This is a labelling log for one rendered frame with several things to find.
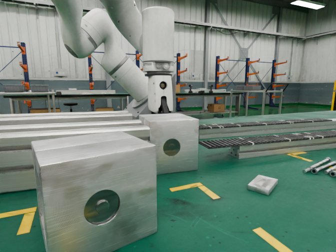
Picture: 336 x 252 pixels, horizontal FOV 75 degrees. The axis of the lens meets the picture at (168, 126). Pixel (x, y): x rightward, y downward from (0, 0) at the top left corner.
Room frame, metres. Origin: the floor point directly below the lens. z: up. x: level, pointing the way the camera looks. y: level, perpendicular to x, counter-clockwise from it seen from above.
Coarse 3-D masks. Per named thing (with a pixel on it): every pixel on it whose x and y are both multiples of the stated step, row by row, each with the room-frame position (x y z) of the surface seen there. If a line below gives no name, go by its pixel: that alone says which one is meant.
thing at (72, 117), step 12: (0, 120) 0.45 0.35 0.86; (12, 120) 0.46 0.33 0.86; (24, 120) 0.47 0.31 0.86; (36, 120) 0.47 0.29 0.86; (48, 120) 0.48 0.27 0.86; (60, 120) 0.49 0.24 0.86; (72, 120) 0.50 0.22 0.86; (84, 120) 0.50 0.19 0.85; (96, 120) 0.51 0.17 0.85; (108, 120) 0.52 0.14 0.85
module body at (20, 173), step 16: (0, 128) 0.35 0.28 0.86; (16, 128) 0.36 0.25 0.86; (32, 128) 0.37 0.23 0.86; (48, 128) 0.37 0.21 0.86; (64, 128) 0.38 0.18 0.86; (80, 128) 0.35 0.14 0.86; (96, 128) 0.35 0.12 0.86; (112, 128) 0.35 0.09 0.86; (128, 128) 0.35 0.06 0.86; (144, 128) 0.35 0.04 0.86; (0, 144) 0.29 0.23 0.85; (16, 144) 0.30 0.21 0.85; (0, 160) 0.29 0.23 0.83; (16, 160) 0.30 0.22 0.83; (32, 160) 0.30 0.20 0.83; (0, 176) 0.29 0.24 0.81; (16, 176) 0.30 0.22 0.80; (32, 176) 0.30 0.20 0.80; (0, 192) 0.29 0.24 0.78
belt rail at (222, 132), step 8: (216, 128) 0.64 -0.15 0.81; (224, 128) 0.65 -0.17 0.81; (232, 128) 0.66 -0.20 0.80; (240, 128) 0.67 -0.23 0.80; (248, 128) 0.68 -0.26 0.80; (256, 128) 0.69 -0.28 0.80; (264, 128) 0.70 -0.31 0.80; (272, 128) 0.72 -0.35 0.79; (280, 128) 0.73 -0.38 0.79; (288, 128) 0.73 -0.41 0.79; (296, 128) 0.74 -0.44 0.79; (304, 128) 0.75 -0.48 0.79; (312, 128) 0.76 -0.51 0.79; (320, 128) 0.77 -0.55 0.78; (328, 128) 0.78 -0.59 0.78; (200, 136) 0.63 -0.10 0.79; (208, 136) 0.64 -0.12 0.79; (216, 136) 0.64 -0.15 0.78; (224, 136) 0.65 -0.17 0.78
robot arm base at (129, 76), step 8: (128, 64) 1.00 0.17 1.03; (120, 72) 0.99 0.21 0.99; (128, 72) 1.00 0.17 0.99; (136, 72) 1.02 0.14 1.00; (120, 80) 1.01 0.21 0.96; (128, 80) 1.00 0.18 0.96; (136, 80) 1.01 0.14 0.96; (144, 80) 1.03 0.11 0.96; (128, 88) 1.02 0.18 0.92; (136, 88) 1.02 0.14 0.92; (144, 88) 1.02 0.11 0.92; (136, 96) 1.04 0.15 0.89; (144, 96) 1.03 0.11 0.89; (136, 104) 1.04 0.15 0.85
